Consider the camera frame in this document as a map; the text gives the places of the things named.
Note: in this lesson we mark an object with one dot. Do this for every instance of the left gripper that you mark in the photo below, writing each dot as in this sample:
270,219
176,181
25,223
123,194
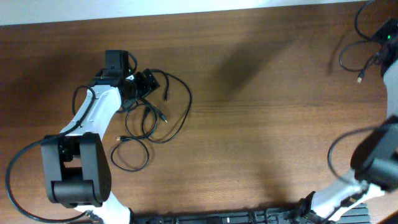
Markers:
148,86

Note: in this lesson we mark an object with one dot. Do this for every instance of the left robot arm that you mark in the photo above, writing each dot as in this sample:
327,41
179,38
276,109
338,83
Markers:
77,174

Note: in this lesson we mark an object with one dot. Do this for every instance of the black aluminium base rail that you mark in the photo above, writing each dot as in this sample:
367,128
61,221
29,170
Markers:
357,215

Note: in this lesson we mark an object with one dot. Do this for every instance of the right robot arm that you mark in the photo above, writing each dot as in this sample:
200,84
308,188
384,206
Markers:
373,164

